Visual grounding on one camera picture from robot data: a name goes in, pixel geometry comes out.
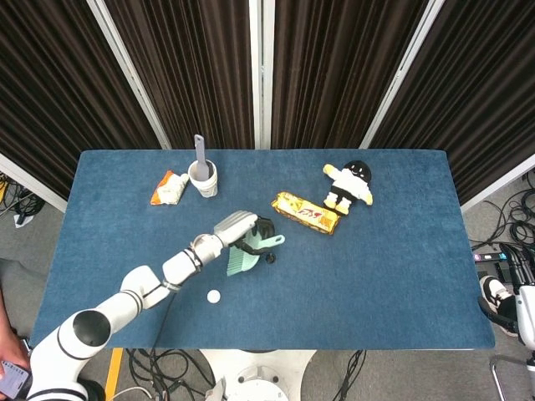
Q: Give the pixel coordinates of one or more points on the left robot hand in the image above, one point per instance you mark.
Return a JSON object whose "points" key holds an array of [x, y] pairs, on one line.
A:
{"points": [[236, 227]]}

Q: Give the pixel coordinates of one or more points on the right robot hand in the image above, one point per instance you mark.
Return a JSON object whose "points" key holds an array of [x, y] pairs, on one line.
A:
{"points": [[497, 292]]}

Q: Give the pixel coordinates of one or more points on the small light green hand broom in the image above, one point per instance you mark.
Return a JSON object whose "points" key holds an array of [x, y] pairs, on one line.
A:
{"points": [[246, 265]]}

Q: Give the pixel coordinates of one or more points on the black plastic bottle cap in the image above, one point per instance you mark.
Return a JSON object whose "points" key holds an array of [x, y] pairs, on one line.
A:
{"points": [[271, 259]]}

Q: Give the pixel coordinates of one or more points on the white plastic bottle cap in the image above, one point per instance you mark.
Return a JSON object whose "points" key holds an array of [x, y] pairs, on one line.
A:
{"points": [[213, 296]]}

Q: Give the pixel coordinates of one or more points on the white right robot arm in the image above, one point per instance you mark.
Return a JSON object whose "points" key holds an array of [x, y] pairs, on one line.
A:
{"points": [[527, 317]]}

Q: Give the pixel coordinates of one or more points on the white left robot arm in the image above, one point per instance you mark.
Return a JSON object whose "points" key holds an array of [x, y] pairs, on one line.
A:
{"points": [[125, 301]]}

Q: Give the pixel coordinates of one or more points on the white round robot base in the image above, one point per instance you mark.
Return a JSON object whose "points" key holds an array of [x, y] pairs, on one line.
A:
{"points": [[259, 376]]}

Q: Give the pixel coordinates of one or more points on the person bare hand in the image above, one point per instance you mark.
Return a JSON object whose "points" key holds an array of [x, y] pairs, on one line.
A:
{"points": [[12, 355]]}

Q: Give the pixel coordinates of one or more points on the stack of white paper cups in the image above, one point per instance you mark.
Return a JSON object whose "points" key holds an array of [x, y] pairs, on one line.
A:
{"points": [[207, 188]]}

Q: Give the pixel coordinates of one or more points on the gold biscuit package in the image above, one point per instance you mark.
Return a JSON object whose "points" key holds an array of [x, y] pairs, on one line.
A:
{"points": [[305, 213]]}

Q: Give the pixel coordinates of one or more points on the crumpled white orange snack bag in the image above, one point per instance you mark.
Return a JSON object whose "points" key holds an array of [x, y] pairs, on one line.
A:
{"points": [[169, 192]]}

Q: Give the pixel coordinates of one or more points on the blue fabric table cover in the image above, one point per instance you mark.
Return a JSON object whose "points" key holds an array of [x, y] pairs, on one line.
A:
{"points": [[376, 292]]}

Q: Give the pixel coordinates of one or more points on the black white plush doll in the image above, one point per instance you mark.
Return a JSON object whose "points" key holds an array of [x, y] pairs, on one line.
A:
{"points": [[351, 184]]}

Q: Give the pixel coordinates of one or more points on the dark brown pleated curtain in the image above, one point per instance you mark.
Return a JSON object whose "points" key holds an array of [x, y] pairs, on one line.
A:
{"points": [[196, 62], [480, 83], [62, 83], [334, 62]]}

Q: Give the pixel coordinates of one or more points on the dark smartphone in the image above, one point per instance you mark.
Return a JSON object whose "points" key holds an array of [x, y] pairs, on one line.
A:
{"points": [[14, 382]]}

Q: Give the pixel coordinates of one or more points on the metal chair frame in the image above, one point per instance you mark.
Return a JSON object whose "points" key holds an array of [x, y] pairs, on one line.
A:
{"points": [[497, 376]]}

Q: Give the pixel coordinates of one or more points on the white metal frame post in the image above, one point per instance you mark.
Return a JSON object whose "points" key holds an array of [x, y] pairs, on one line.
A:
{"points": [[33, 184], [255, 62], [130, 75], [497, 186], [268, 104], [400, 75]]}

